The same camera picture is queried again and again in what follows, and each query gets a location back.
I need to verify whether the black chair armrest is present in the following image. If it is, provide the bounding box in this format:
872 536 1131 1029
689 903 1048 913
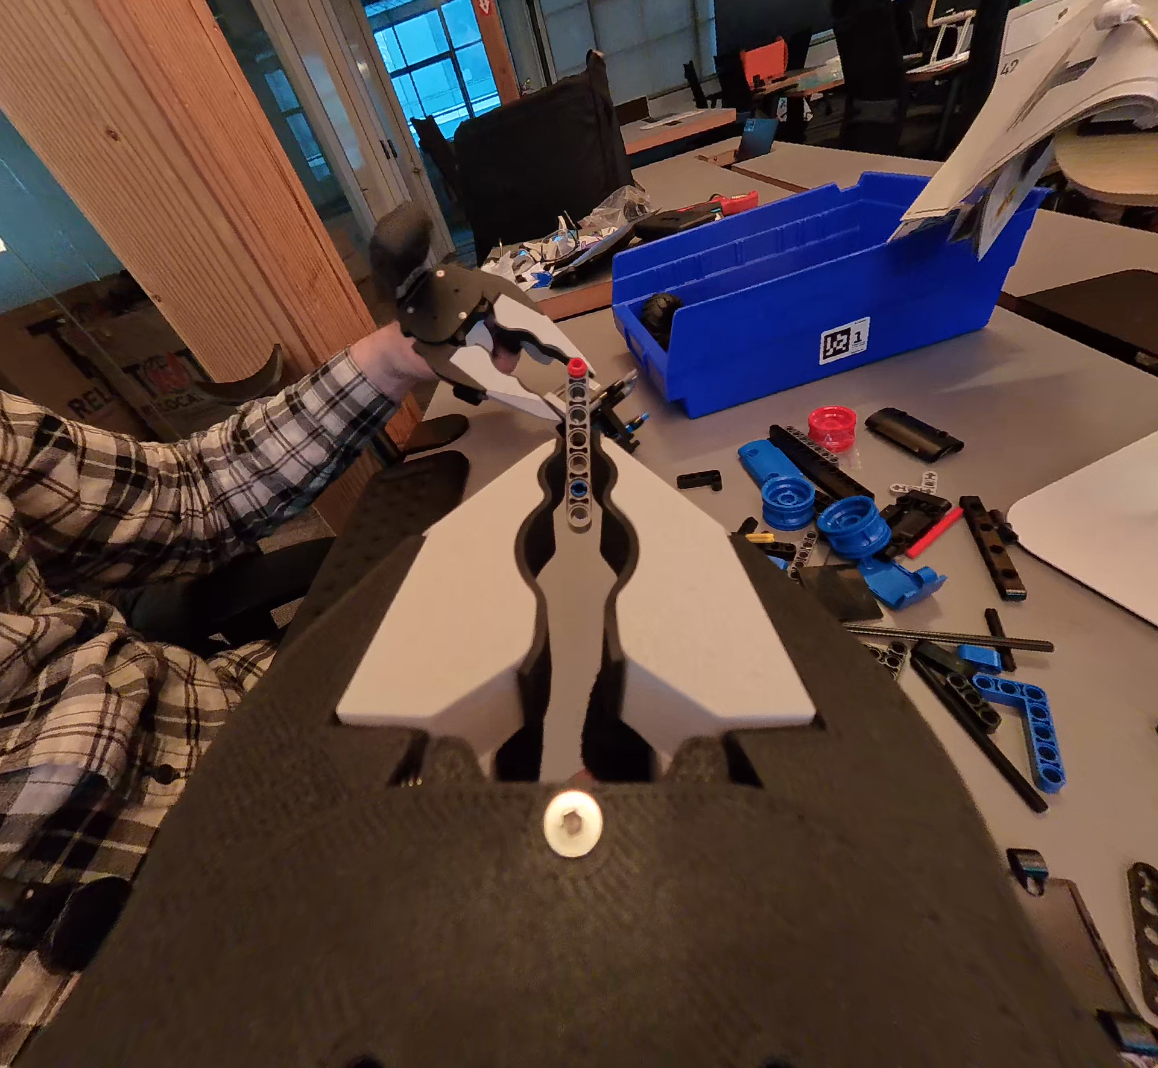
195 345 283 404

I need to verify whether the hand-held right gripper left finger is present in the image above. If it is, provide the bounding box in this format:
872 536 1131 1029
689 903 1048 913
336 440 566 784

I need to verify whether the black shiny tile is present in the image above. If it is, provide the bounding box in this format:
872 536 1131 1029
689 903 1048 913
796 566 884 622

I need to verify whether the blue fender panel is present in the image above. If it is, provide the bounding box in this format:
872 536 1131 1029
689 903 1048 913
737 440 798 486

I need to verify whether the orange chair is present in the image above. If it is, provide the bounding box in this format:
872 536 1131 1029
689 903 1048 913
740 37 789 88

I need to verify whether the neighbouring grey desk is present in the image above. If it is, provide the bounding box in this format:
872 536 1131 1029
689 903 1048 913
480 141 798 319

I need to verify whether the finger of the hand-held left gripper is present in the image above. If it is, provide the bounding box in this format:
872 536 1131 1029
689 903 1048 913
448 345 568 422
493 298 595 378

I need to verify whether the person's left hand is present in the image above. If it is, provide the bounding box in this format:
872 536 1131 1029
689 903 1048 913
349 326 437 397

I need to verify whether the black rubber tyre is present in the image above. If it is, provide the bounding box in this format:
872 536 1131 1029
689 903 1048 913
640 293 684 350

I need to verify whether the dark grey seven-hole beam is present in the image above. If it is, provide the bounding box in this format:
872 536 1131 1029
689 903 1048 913
563 367 601 532

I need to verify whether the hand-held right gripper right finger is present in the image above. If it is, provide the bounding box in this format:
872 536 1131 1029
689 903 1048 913
592 435 820 782

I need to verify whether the large blue curved panel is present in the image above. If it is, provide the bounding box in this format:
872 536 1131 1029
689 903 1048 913
859 557 947 611

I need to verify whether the person's plaid shirt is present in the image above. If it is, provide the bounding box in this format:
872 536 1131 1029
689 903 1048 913
0 499 282 1068

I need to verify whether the instruction booklet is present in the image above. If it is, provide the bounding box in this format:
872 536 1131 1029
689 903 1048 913
891 0 1158 260

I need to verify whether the black covered chair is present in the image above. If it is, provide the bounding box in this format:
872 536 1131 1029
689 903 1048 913
453 51 635 265

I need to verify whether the extra long black beam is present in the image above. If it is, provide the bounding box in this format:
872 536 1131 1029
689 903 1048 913
769 425 874 504

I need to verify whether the blue wheel hub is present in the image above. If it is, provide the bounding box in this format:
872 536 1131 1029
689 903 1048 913
817 496 892 558
761 475 819 533

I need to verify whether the red thin axle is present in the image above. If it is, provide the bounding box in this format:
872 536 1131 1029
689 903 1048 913
905 507 965 558

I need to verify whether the person's left forearm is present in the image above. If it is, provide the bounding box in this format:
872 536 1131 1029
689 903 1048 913
0 349 399 600

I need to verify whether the white desk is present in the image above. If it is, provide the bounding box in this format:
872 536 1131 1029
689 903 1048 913
281 141 1158 1024

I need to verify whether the long thin black axle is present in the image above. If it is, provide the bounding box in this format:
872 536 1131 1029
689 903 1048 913
910 648 1049 815
842 625 1055 654

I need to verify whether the white book stand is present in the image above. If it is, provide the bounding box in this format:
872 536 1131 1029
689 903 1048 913
1007 0 1158 635

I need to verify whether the wooden pillar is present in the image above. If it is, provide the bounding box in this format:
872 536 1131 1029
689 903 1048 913
0 0 377 382

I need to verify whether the partly built toy model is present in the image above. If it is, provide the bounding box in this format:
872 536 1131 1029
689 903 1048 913
589 369 651 454

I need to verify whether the blue angled beam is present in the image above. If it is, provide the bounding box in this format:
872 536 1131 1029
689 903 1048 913
972 672 1067 794

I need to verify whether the blue tagged storage bin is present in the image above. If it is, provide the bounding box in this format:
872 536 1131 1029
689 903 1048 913
611 171 1051 420

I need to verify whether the heap of papers and bags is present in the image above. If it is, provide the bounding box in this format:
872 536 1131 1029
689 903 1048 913
502 186 655 287

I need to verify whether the black beam with connector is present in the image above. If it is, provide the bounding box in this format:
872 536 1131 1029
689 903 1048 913
959 495 1028 603

